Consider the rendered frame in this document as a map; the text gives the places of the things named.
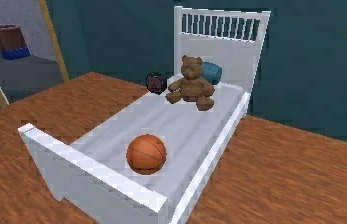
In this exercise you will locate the white bed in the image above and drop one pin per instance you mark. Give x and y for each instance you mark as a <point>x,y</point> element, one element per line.
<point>181,133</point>

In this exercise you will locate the brown teddy bear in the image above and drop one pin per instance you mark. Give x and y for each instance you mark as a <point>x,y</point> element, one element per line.
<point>191,85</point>

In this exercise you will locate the dark round alarm clock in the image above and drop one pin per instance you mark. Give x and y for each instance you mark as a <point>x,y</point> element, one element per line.
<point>155,83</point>

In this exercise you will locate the orange basketball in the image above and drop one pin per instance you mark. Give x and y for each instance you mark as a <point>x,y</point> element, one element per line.
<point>146,154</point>

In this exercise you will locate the blue pillow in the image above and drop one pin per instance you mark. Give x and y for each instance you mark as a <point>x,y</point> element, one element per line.
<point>212,72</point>

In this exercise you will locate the wooden framed mirror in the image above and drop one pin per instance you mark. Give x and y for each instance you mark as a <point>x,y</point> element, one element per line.
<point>21,53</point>

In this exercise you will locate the brown bin with blue base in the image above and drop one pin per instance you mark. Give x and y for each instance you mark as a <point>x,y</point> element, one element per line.
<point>9,41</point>

